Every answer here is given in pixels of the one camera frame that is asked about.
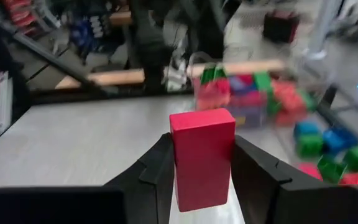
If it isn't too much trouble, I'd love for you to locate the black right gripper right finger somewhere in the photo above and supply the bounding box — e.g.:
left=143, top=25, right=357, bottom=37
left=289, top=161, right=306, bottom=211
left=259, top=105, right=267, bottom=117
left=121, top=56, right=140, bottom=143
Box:
left=231, top=136, right=358, bottom=224

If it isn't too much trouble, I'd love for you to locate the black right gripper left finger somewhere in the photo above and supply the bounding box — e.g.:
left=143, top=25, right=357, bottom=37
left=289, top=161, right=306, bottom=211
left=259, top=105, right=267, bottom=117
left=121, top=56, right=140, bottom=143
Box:
left=0, top=133, right=176, bottom=224

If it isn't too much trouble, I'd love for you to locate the long red block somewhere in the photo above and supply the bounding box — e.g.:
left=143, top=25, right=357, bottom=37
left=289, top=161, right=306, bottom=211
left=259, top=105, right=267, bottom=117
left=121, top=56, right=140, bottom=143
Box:
left=273, top=81, right=307, bottom=125
left=168, top=108, right=237, bottom=213
left=196, top=79, right=232, bottom=110

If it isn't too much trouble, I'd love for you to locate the small blue block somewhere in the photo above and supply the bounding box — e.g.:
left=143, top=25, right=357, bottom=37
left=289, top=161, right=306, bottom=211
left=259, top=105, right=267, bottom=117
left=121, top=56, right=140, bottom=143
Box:
left=323, top=128, right=358, bottom=156
left=293, top=121, right=322, bottom=138

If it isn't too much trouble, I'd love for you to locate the long green block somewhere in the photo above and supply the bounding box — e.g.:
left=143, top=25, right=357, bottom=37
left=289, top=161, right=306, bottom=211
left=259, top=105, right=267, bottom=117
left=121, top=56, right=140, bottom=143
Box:
left=200, top=67, right=228, bottom=85
left=253, top=72, right=282, bottom=116
left=300, top=91, right=318, bottom=112

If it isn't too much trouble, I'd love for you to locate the long purple block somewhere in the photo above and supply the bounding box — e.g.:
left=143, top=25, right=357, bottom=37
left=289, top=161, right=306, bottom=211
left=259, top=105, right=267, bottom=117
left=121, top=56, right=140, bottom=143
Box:
left=228, top=75, right=259, bottom=96

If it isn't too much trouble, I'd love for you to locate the white table cover sheet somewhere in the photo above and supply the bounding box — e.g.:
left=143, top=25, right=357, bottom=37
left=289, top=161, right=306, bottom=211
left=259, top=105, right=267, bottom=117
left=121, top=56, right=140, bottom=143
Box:
left=0, top=95, right=295, bottom=224

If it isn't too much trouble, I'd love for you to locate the clear plastic bin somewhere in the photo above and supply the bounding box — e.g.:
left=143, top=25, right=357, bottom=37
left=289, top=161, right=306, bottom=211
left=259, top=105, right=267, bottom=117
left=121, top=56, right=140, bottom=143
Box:
left=190, top=51, right=321, bottom=129
left=275, top=74, right=358, bottom=187

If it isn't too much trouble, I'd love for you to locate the black red crate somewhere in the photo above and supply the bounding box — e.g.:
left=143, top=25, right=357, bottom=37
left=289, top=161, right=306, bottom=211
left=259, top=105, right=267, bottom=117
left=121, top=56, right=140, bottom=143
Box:
left=262, top=11, right=301, bottom=44

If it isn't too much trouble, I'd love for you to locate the grey metal pole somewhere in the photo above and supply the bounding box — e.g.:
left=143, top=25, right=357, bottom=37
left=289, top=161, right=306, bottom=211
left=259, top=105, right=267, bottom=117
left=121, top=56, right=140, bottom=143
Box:
left=306, top=0, right=343, bottom=60

